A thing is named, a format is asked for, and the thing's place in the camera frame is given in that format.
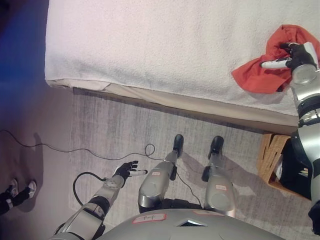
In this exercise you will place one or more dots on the woven wicker basket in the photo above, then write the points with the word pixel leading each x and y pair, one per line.
pixel 268 157

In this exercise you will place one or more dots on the robot legs and torso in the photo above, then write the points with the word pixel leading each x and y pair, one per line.
pixel 112 125

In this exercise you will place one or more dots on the black garment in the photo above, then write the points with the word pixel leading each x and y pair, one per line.
pixel 291 170

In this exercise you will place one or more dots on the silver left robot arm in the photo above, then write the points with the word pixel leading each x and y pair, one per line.
pixel 100 200

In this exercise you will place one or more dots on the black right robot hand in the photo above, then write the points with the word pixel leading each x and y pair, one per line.
pixel 301 56

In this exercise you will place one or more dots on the silver right robot leg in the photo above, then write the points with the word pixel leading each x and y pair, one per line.
pixel 220 190

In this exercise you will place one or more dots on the silver robot leg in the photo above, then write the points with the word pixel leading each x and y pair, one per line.
pixel 155 183
pixel 220 190

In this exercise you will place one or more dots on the black robot foot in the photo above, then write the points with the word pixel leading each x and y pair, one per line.
pixel 178 142
pixel 216 145

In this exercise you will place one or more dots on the orange cloth garment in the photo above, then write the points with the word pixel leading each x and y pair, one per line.
pixel 257 75

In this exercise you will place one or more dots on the large white terry blanket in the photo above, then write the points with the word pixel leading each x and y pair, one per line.
pixel 162 42

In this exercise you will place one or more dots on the person dark trouser legs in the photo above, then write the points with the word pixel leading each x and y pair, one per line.
pixel 11 200

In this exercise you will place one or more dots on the white sneaker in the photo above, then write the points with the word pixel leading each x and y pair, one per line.
pixel 14 186
pixel 32 188

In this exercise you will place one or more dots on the black right robot foot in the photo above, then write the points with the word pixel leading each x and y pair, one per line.
pixel 216 145

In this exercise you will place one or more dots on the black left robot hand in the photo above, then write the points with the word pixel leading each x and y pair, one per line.
pixel 123 171

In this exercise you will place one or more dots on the silver left robot leg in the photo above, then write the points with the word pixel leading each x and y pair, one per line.
pixel 155 183

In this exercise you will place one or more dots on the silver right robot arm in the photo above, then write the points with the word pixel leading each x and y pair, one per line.
pixel 308 140

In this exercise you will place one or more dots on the beige bed mattress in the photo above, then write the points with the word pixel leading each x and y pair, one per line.
pixel 175 98

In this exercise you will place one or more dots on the black left robot foot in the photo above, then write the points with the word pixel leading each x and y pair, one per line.
pixel 178 142

